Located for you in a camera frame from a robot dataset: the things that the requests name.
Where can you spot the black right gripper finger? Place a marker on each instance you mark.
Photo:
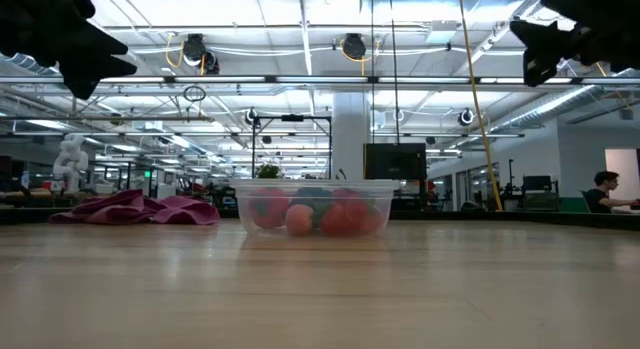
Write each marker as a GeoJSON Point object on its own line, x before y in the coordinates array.
{"type": "Point", "coordinates": [542, 64]}
{"type": "Point", "coordinates": [547, 35]}

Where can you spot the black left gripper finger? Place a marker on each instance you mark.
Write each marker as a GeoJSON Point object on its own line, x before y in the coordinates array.
{"type": "Point", "coordinates": [97, 46]}
{"type": "Point", "coordinates": [92, 74]}

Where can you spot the small ridged peach toy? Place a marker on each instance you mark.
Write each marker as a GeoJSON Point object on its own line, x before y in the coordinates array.
{"type": "Point", "coordinates": [299, 221]}

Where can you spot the red strawberry toy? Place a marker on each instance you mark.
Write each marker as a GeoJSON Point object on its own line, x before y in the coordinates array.
{"type": "Point", "coordinates": [336, 221]}

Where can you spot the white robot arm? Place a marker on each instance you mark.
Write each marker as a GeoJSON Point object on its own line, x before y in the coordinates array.
{"type": "Point", "coordinates": [71, 161]}

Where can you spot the clear plastic tupperware container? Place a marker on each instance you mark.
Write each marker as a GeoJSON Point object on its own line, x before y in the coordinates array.
{"type": "Point", "coordinates": [315, 184]}

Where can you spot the black desk monitor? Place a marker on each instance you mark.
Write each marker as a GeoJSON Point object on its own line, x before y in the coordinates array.
{"type": "Point", "coordinates": [539, 183]}

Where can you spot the magenta cloth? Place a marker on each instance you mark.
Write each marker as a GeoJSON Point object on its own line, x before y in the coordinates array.
{"type": "Point", "coordinates": [130, 209]}

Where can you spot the person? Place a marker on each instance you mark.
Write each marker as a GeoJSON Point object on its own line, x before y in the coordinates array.
{"type": "Point", "coordinates": [600, 194]}

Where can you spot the black hanging monitor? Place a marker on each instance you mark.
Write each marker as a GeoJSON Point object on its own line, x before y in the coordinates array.
{"type": "Point", "coordinates": [395, 161]}

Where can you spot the green potted plant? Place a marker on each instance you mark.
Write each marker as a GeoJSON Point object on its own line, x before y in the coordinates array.
{"type": "Point", "coordinates": [267, 171]}

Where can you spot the white building column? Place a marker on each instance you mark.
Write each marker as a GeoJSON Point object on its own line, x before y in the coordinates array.
{"type": "Point", "coordinates": [350, 129]}

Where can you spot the black metal stand frame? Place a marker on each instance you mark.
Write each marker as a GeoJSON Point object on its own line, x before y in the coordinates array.
{"type": "Point", "coordinates": [292, 117]}

